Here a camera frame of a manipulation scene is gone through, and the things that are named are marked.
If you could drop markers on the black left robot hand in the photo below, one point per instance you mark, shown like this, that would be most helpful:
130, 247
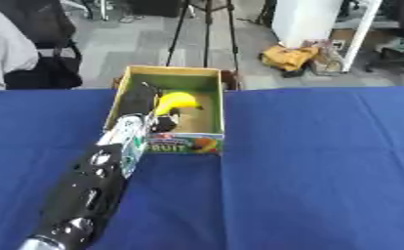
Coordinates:
140, 99

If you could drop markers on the yellow toy banana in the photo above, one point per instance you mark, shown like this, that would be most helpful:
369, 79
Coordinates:
178, 100

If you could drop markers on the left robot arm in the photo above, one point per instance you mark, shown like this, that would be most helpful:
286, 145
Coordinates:
91, 188

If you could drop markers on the cardboard box with green inside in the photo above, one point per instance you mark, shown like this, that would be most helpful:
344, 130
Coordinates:
202, 122

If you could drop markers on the black tripod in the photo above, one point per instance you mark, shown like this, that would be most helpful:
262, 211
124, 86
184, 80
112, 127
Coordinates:
206, 29

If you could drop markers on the person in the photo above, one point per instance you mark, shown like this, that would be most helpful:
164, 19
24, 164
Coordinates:
3, 52

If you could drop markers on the yellow bag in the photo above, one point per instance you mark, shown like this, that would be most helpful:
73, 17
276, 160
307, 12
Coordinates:
288, 58

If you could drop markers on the white panel board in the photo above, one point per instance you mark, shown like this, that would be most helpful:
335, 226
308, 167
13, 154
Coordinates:
316, 22

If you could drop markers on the black chair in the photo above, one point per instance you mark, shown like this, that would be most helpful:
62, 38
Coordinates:
396, 55

